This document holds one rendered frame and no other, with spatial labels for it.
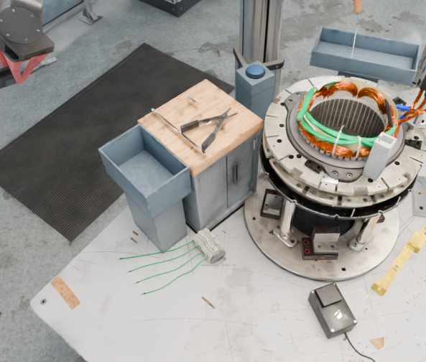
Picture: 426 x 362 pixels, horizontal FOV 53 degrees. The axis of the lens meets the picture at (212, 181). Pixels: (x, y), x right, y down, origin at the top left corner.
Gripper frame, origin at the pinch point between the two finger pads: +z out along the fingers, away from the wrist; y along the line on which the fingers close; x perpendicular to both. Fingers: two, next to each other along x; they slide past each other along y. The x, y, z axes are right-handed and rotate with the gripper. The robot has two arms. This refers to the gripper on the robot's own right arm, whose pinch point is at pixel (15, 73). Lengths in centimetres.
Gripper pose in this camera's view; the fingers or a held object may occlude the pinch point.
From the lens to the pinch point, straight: 83.9
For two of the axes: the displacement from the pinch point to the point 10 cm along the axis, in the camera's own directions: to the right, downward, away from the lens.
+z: -3.8, 5.7, 7.3
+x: 5.8, -4.6, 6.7
